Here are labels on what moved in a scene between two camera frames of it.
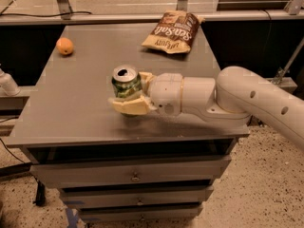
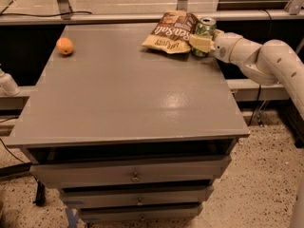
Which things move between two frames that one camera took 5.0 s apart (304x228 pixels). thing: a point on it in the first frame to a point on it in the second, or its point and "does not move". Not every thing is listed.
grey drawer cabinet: [115, 167] does not move
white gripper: [165, 92] to [223, 47]
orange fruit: [64, 46] does not move
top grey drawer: [132, 172] does not move
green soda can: [126, 81] to [204, 27]
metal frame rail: [255, 15] does not move
